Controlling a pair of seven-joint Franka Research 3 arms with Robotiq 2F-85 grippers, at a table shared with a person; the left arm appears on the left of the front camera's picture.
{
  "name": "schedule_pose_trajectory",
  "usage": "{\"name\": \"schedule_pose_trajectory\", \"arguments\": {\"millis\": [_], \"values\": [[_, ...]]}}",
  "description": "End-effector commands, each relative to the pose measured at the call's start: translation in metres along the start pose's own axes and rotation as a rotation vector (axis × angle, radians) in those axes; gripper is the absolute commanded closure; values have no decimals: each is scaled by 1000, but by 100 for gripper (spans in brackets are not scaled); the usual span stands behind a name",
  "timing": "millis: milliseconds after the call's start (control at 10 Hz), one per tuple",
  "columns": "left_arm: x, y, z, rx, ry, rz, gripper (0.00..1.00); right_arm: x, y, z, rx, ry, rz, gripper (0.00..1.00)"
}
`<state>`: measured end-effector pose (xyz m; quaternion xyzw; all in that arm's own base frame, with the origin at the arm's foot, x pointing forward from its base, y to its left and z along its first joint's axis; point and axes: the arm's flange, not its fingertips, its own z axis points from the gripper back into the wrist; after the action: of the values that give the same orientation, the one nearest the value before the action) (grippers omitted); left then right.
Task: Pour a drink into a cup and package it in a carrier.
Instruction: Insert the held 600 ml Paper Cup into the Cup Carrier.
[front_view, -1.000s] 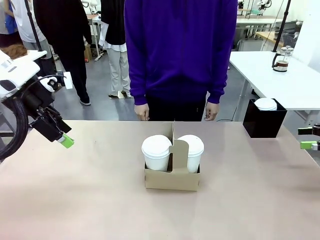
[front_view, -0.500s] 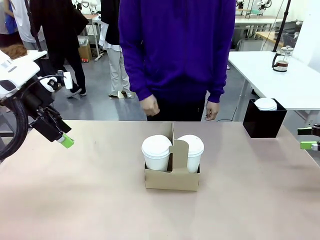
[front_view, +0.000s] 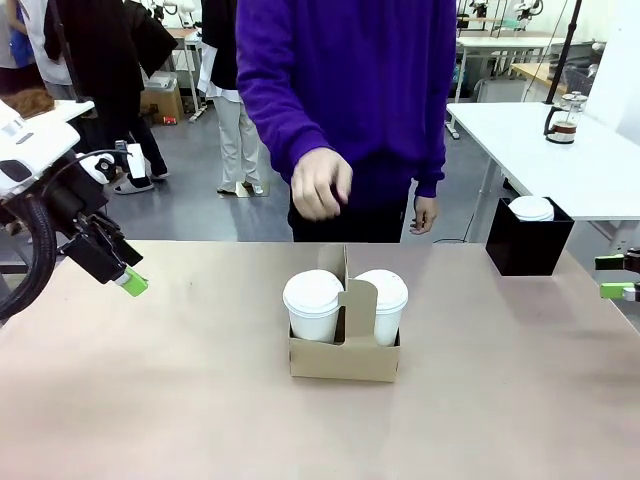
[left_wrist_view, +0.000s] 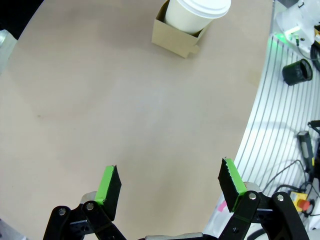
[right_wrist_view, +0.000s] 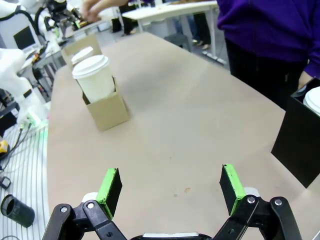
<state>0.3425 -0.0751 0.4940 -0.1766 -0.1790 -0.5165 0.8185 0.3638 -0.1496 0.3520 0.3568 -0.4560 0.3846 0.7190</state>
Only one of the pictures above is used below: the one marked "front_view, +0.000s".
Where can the black green-tipped right gripper finger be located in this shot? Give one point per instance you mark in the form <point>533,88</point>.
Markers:
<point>617,290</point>
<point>610,262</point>

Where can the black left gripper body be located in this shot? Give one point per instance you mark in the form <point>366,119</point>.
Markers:
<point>75,195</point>

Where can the black green-tipped left gripper finger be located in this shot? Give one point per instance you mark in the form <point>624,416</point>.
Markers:
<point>100,265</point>
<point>117,245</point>

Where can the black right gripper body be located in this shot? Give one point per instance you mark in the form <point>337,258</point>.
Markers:
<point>634,260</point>

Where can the glass french press coffee pot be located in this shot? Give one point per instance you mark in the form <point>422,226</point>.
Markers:
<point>562,122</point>

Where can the white plastic cup lid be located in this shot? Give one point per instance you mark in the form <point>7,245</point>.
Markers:
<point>312,290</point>
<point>382,290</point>
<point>532,207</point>

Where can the brown cardboard cup carrier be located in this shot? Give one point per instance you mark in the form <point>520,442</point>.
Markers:
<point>345,360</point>

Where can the person's right forearm purple sleeve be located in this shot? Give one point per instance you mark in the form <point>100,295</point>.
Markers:
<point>285,120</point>

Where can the person's left forearm purple sleeve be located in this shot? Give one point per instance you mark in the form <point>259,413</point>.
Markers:
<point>430,150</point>

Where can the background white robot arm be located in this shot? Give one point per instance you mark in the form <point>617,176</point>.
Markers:
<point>529,9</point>
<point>182,7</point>

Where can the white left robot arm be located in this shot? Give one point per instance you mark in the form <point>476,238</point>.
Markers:
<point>35,145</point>

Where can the person's left hand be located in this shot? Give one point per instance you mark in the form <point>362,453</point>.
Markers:
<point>426,212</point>

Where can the person's right hand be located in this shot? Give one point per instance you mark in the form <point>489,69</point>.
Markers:
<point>320,185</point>

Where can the black square box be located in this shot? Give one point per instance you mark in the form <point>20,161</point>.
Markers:
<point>530,245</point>

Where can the small white side table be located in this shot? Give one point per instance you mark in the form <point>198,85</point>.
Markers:
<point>75,107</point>

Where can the brown furry object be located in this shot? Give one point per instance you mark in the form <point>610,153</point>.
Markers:
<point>32,102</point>

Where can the small red box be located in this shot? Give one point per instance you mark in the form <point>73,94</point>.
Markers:
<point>170,120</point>

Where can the brown cardboard floor box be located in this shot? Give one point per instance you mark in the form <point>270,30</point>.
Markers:
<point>167,105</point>

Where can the large white table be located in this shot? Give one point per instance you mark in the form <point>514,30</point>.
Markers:
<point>525,160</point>

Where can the black stand pole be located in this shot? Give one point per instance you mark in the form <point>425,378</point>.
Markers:
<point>565,50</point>
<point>70,60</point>

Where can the person in black clothes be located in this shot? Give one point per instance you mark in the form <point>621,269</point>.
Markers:
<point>100,60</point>

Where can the grey flat box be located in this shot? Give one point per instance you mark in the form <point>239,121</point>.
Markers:
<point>162,80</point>

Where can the person in white shirt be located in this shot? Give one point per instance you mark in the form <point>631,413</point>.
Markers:
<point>35,50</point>

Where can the person in blue top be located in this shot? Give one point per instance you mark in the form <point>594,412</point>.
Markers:
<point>12,45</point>

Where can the person in white trousers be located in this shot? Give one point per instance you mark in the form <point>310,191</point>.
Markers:
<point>235,130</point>

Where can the black hanging cloth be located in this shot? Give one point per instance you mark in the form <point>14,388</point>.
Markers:
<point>155,40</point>

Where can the wooden top table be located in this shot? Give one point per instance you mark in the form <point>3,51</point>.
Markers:
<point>532,72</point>

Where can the distant white table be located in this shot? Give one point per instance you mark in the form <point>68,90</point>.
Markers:
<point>505,42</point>

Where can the person body purple sweater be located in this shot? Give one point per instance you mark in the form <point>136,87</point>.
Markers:
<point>350,75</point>

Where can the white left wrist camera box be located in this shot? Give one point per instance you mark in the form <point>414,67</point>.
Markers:
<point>135,160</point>

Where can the white frame desk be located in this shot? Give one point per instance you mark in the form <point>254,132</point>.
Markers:
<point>192,55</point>

